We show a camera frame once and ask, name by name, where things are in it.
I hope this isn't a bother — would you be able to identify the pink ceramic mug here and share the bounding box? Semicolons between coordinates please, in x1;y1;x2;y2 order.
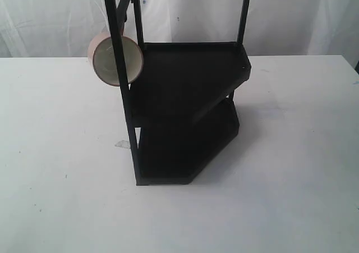
87;31;144;87

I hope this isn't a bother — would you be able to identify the black two-tier metal rack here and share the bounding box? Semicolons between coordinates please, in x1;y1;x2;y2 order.
104;0;251;186

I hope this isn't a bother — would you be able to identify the clear tape piece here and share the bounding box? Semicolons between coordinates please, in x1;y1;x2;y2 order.
115;140;131;149

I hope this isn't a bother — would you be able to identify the white backdrop curtain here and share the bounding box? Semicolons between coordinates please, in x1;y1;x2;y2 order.
1;0;358;64

